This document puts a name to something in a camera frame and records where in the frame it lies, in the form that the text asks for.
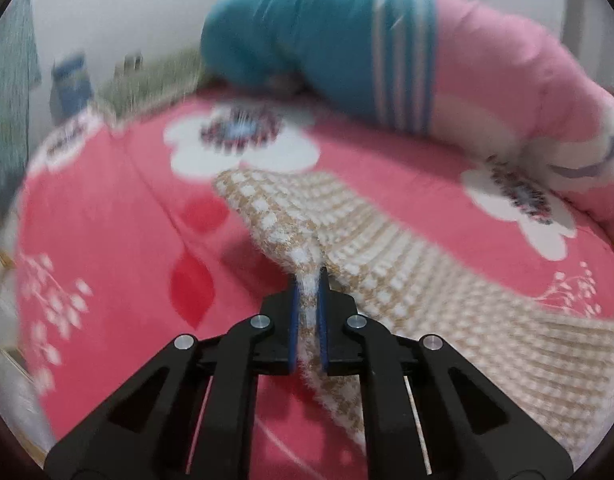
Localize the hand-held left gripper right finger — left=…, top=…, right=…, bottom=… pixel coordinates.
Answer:
left=317, top=266, right=574, bottom=480

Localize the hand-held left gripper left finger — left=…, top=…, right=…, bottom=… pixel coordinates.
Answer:
left=43, top=274, right=302, bottom=480

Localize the beige white checked knit coat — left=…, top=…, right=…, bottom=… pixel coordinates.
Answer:
left=212, top=167, right=614, bottom=466

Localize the pink floral blanket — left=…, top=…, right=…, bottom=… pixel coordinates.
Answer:
left=14, top=92, right=614, bottom=480

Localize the green patterned mat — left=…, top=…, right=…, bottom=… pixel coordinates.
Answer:
left=94, top=47, right=208, bottom=118

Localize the grey patterned bed sheet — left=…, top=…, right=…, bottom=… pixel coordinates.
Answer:
left=0, top=220, right=58, bottom=456

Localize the pink and blue quilt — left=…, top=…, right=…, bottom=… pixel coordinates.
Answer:
left=201, top=0, right=614, bottom=221

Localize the blue box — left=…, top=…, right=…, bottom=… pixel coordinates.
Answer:
left=51, top=52, right=95, bottom=123

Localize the teal hanging cloth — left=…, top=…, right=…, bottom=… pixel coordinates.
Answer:
left=0, top=0, right=42, bottom=206

